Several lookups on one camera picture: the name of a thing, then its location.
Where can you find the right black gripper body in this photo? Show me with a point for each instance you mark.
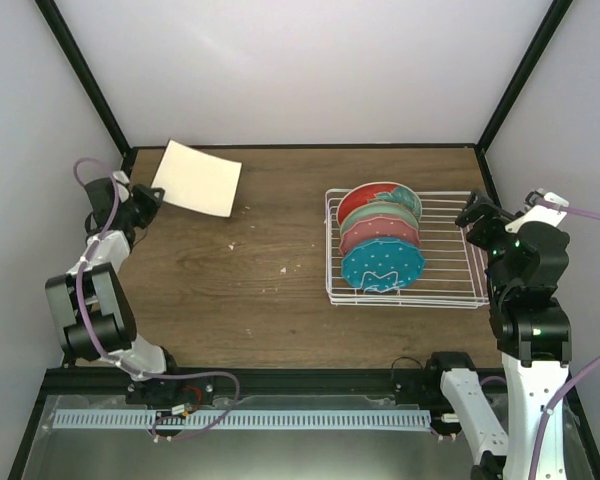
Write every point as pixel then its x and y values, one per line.
pixel 480 237

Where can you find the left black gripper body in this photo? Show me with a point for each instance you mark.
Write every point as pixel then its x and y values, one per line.
pixel 141 213

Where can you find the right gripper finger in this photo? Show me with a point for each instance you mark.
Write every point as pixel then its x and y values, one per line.
pixel 468 216
pixel 480 201

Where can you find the beige square plate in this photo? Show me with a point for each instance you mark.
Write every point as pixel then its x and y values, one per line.
pixel 197 181

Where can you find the white wire dish rack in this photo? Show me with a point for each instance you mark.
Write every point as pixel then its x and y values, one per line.
pixel 454 273

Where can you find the red teal flower plate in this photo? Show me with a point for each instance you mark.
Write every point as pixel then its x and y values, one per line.
pixel 379 192

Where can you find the pink dotted scalloped plate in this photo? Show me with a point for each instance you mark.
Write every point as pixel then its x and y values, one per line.
pixel 378 227

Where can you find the blue dotted scalloped plate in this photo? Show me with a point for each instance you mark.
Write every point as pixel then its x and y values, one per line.
pixel 382 265

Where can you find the mint green flower plate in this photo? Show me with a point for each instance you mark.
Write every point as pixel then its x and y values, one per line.
pixel 379 208

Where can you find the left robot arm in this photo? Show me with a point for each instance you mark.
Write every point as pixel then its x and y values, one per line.
pixel 93 318

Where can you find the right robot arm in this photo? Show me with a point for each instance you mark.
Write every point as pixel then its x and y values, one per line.
pixel 526 257

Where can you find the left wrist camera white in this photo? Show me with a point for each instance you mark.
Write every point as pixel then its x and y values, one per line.
pixel 121 177

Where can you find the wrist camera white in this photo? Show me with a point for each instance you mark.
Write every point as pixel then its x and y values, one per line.
pixel 546 199
pixel 121 177

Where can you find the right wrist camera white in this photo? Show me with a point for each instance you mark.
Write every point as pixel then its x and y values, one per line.
pixel 546 199

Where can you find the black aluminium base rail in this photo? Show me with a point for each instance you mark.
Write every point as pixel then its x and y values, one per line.
pixel 408 385

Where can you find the black enclosure frame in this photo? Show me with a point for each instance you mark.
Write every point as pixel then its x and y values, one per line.
pixel 551 20

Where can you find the white slotted cable duct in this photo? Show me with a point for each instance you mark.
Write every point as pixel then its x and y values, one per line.
pixel 377 420

